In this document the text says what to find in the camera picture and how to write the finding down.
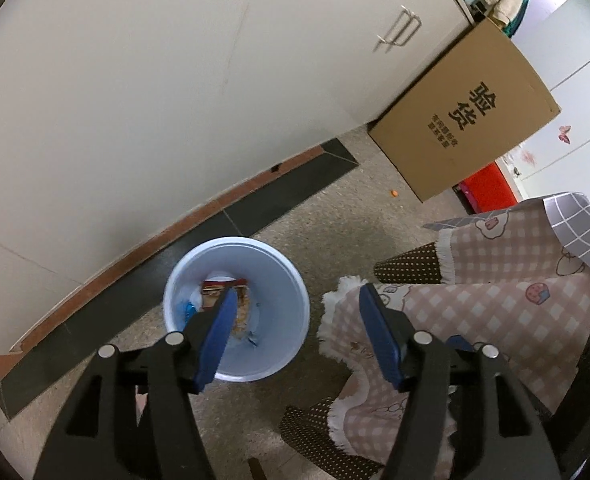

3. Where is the light blue waste bin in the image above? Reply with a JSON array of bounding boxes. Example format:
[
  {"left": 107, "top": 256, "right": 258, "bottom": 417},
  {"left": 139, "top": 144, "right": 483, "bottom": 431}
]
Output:
[{"left": 162, "top": 236, "right": 311, "bottom": 381}]

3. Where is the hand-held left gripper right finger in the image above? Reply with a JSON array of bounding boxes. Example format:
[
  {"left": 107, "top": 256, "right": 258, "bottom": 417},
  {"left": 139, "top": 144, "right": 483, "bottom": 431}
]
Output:
[{"left": 358, "top": 282, "right": 561, "bottom": 480}]

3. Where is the pink checked fringed tablecloth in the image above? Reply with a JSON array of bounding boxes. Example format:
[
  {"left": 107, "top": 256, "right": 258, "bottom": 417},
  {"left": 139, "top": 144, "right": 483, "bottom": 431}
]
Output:
[{"left": 317, "top": 207, "right": 590, "bottom": 456}]

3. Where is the red plastic basin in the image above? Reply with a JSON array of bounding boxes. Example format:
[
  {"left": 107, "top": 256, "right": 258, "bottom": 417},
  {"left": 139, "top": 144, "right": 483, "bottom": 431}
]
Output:
[{"left": 455, "top": 162, "right": 518, "bottom": 216}]

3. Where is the green hanging jacket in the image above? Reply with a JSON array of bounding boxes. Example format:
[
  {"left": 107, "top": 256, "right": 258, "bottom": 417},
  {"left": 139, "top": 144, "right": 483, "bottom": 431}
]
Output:
[{"left": 508, "top": 0, "right": 536, "bottom": 38}]

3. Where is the large cardboard box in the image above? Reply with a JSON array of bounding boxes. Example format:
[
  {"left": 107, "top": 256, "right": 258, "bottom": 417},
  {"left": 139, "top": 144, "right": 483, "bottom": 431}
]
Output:
[{"left": 367, "top": 17, "right": 562, "bottom": 203}]

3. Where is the yellow snack packet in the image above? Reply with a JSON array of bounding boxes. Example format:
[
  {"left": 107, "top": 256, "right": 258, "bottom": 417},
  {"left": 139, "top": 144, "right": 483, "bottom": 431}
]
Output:
[{"left": 230, "top": 290, "right": 255, "bottom": 338}]

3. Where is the low white cabinet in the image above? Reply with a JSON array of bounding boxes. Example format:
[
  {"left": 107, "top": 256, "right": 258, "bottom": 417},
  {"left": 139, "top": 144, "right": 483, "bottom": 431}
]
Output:
[{"left": 0, "top": 0, "right": 476, "bottom": 356}]

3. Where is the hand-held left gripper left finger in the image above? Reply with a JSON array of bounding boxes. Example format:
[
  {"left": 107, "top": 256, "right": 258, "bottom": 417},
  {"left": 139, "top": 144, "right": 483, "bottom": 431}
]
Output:
[{"left": 34, "top": 287, "right": 238, "bottom": 480}]

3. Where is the metal cabinet handle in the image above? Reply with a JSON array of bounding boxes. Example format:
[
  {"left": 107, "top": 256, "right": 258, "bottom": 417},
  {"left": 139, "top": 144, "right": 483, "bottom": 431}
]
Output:
[
  {"left": 382, "top": 5, "right": 422, "bottom": 43},
  {"left": 373, "top": 15, "right": 411, "bottom": 53}
]

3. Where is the brown dotted table skirt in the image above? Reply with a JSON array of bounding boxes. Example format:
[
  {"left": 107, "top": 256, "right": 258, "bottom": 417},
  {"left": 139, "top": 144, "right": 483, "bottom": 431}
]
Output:
[{"left": 280, "top": 241, "right": 448, "bottom": 480}]

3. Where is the white wardrobe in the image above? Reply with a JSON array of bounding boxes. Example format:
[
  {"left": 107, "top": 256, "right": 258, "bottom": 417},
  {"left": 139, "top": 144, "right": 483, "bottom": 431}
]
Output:
[{"left": 510, "top": 0, "right": 590, "bottom": 201}]

